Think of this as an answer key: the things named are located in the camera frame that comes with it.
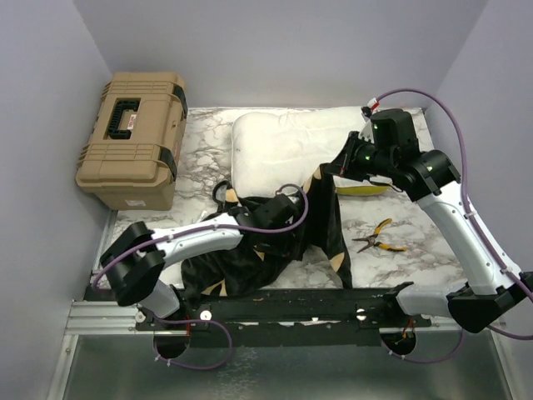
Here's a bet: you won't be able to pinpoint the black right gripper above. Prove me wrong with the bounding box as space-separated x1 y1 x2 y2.
326 130 396 181

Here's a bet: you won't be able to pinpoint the black yellow flower pillowcase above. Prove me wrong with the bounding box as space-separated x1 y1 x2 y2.
181 164 353 302

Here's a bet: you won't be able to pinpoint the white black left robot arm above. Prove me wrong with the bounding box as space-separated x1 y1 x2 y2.
92 193 309 329

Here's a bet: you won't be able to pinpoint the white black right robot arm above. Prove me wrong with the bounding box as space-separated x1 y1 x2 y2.
325 107 532 333

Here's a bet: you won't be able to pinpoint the white pillow yellow edge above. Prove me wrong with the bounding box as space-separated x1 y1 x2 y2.
230 106 391 198

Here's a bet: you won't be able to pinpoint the tan plastic tool case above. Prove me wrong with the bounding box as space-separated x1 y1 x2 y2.
75 72 188 211

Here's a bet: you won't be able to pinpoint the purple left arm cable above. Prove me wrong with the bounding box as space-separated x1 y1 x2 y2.
92 183 310 293

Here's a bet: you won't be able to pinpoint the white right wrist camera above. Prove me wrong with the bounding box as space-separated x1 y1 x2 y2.
360 97 380 142

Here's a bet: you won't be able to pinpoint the yellow handled pliers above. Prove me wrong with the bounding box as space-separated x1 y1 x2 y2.
351 217 407 254

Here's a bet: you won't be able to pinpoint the black mounting rail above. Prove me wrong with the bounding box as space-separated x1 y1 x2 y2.
134 288 431 350

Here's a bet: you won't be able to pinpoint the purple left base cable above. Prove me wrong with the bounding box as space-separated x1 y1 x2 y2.
137 306 233 371

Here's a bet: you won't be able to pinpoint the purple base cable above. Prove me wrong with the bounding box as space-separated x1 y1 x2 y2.
381 327 466 364
137 306 233 371

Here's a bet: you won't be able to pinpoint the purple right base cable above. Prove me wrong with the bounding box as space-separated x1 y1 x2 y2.
381 327 466 364

